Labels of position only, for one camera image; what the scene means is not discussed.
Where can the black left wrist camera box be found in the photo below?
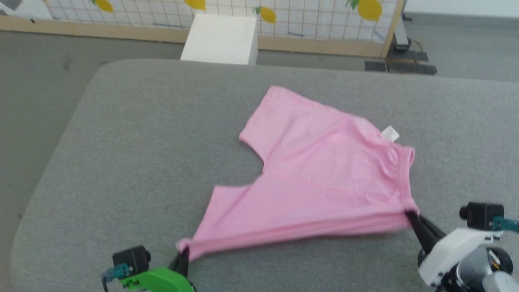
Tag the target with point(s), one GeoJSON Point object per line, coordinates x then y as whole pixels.
{"type": "Point", "coordinates": [131, 259]}

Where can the pink short-sleeved shirt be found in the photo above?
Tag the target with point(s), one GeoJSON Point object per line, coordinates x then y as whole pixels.
{"type": "Point", "coordinates": [320, 174]}

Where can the white box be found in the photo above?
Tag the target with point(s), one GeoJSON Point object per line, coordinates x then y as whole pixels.
{"type": "Point", "coordinates": [221, 40]}

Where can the lemon print wood-framed partition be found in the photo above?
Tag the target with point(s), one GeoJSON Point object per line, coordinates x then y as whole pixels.
{"type": "Point", "coordinates": [316, 24]}

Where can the white board with grey mark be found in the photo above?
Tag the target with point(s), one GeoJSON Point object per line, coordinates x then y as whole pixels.
{"type": "Point", "coordinates": [28, 10]}

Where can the grey fabric sofa cushion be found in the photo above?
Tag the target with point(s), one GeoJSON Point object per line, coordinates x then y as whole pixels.
{"type": "Point", "coordinates": [142, 162]}

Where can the black floor base plates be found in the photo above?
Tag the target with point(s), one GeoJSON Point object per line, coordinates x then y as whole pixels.
{"type": "Point", "coordinates": [405, 65]}

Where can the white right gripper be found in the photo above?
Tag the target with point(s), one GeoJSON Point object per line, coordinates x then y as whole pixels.
{"type": "Point", "coordinates": [450, 251]}

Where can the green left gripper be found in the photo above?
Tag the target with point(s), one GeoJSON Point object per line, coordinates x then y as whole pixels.
{"type": "Point", "coordinates": [162, 282]}

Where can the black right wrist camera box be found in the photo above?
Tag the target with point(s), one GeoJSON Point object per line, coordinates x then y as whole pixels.
{"type": "Point", "coordinates": [482, 215]}

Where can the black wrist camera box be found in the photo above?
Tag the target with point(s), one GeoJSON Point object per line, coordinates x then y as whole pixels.
{"type": "Point", "coordinates": [131, 259]}
{"type": "Point", "coordinates": [482, 215]}

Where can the grey metal stand leg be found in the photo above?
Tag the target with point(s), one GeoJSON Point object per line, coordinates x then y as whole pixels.
{"type": "Point", "coordinates": [400, 36]}

